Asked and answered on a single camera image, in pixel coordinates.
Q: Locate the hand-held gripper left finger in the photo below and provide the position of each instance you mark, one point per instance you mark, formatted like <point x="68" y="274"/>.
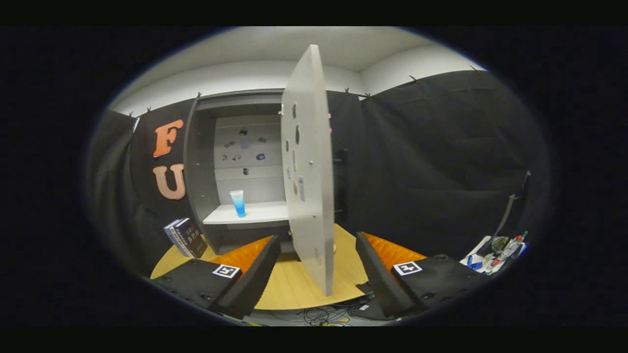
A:
<point x="252" y="279"/>

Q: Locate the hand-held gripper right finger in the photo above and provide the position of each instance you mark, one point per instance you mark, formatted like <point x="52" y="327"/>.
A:
<point x="380" y="279"/>

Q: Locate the blue and white tube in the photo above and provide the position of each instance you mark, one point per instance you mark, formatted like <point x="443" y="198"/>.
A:
<point x="239" y="205"/>

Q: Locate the white cabinet door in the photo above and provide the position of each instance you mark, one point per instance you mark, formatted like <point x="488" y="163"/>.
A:
<point x="309" y="196"/>

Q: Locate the white cabinet shelf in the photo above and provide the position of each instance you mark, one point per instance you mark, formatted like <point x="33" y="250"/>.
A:
<point x="260" y="213"/>

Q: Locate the dark blue book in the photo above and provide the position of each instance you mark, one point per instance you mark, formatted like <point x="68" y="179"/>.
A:
<point x="195" y="240"/>

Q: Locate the light blue book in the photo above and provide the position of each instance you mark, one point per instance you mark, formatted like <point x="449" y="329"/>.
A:
<point x="171" y="236"/>

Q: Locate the black backdrop cloth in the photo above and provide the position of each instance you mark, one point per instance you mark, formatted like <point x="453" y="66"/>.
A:
<point x="431" y="171"/>

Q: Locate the dark grey cabinet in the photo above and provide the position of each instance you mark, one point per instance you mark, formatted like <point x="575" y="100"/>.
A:
<point x="201" y="171"/>

